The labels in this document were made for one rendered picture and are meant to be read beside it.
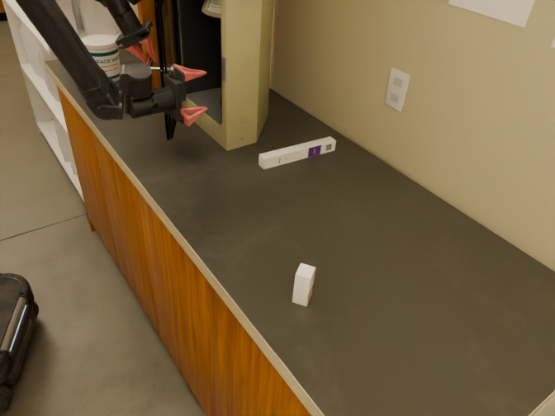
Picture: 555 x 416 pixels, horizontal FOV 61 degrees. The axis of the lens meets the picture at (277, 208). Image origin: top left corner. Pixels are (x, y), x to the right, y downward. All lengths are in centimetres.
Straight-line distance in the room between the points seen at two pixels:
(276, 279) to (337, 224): 26
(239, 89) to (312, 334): 77
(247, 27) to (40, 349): 155
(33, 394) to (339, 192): 141
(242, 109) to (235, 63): 15
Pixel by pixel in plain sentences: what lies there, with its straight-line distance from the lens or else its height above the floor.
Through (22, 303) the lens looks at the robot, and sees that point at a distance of 212.
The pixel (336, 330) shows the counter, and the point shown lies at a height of 94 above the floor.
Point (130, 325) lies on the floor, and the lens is 222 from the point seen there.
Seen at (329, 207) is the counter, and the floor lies 94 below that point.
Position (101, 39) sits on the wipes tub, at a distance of 200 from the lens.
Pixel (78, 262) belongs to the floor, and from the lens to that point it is 256.
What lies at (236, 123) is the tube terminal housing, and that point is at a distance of 146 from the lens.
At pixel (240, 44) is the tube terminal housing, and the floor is 127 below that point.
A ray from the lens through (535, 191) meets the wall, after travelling 129.
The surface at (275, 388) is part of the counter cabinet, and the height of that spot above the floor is 77.
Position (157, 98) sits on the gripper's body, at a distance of 117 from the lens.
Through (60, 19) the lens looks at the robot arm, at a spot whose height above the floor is 141.
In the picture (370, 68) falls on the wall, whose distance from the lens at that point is 154.
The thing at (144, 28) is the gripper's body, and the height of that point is 130.
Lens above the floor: 170
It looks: 37 degrees down
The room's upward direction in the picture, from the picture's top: 4 degrees clockwise
